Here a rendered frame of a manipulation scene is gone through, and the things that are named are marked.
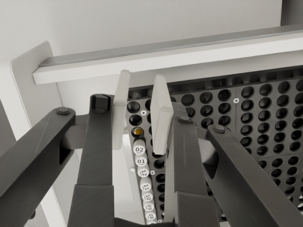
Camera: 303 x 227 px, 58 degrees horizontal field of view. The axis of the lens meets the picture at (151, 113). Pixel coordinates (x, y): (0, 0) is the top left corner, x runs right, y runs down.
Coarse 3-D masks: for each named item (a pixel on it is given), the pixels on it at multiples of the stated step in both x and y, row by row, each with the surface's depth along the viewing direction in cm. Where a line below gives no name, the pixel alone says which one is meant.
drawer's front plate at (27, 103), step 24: (24, 48) 27; (48, 48) 31; (0, 72) 22; (24, 72) 24; (0, 96) 23; (24, 96) 24; (48, 96) 29; (24, 120) 24; (72, 168) 34; (48, 192) 27; (72, 192) 33; (48, 216) 29
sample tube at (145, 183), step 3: (141, 177) 31; (144, 177) 30; (147, 177) 30; (141, 180) 30; (144, 180) 30; (147, 180) 30; (150, 180) 30; (141, 183) 30; (144, 183) 29; (147, 183) 29; (150, 183) 30; (141, 186) 29; (144, 186) 30; (147, 186) 30; (150, 186) 30; (141, 189) 30; (144, 189) 30; (147, 189) 30
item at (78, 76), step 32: (256, 32) 29; (288, 32) 27; (64, 64) 27; (96, 64) 26; (128, 64) 26; (160, 64) 26; (192, 64) 32; (224, 64) 32; (256, 64) 32; (288, 64) 32; (64, 96) 33; (128, 192) 39; (224, 224) 37
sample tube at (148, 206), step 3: (144, 201) 31; (147, 201) 31; (150, 201) 31; (153, 201) 31; (144, 204) 31; (147, 204) 31; (150, 204) 31; (153, 204) 31; (144, 207) 31; (147, 207) 31; (150, 207) 31; (153, 207) 31; (147, 210) 31; (150, 210) 31
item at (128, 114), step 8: (128, 104) 27; (128, 112) 27; (136, 112) 27; (128, 120) 27; (144, 120) 28; (128, 128) 28; (144, 128) 28; (136, 136) 28; (144, 136) 28; (136, 168) 30; (136, 176) 30; (152, 176) 30; (152, 184) 31; (144, 216) 33
